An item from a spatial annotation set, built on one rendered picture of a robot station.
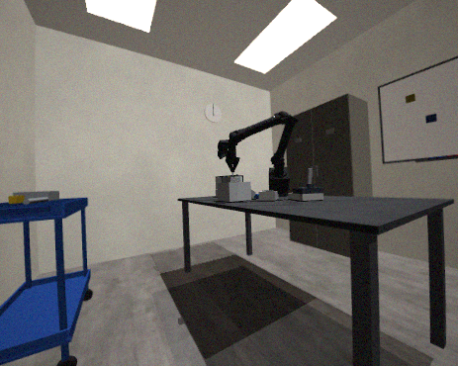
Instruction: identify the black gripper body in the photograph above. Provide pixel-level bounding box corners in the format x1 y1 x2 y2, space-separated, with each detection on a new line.
226 150 239 162

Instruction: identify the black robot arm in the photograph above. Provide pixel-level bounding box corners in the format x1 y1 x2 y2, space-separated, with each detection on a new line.
218 111 299 178

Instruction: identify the white block with round holes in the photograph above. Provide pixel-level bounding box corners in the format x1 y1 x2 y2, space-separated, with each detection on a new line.
258 190 278 201
218 177 256 202

